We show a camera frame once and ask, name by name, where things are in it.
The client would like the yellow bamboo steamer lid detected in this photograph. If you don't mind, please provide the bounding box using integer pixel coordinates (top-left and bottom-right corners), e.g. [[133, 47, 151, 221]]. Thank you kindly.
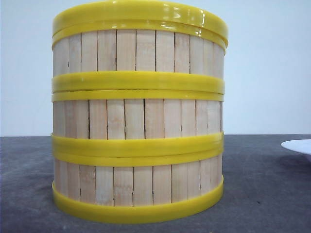
[[52, 0, 228, 49]]

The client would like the bamboo steamer basket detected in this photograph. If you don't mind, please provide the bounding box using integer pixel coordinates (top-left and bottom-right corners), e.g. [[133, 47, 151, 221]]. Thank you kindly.
[[52, 99, 224, 165], [52, 20, 225, 101], [52, 155, 224, 224]]

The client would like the white plate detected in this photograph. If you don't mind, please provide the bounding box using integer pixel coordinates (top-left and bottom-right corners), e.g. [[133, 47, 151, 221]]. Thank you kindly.
[[281, 139, 311, 155]]

